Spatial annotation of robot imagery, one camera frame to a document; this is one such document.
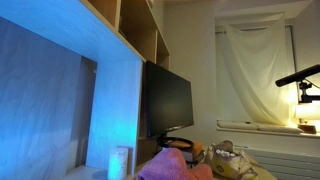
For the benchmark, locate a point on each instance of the floral fabric bag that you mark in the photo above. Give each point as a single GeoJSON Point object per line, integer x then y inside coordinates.
{"type": "Point", "coordinates": [230, 163]}

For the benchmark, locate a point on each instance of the black computer monitor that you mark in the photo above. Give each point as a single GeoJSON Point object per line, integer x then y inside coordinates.
{"type": "Point", "coordinates": [166, 100]}

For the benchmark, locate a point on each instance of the wooden shelf unit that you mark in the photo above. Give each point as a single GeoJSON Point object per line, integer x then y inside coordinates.
{"type": "Point", "coordinates": [110, 100]}

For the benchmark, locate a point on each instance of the orange terry towel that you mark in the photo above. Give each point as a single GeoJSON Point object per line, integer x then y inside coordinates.
{"type": "Point", "coordinates": [170, 166]}

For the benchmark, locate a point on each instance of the white window seat cushion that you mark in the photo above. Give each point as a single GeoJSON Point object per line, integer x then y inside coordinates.
{"type": "Point", "coordinates": [235, 125]}
{"type": "Point", "coordinates": [278, 128]}

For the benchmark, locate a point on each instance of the white sheer curtain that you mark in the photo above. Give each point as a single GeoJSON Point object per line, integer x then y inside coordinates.
{"type": "Point", "coordinates": [256, 73]}

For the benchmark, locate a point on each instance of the glowing table lamp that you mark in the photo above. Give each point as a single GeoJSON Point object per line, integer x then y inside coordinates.
{"type": "Point", "coordinates": [306, 111]}

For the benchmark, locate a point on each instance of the black stereo camera bar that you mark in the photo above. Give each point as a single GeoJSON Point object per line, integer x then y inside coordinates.
{"type": "Point", "coordinates": [296, 76]}

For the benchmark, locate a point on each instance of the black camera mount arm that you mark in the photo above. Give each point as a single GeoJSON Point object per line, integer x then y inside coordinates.
{"type": "Point", "coordinates": [305, 91]}

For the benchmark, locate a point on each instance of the white wall radiator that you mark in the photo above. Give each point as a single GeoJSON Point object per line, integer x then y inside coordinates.
{"type": "Point", "coordinates": [286, 163]}

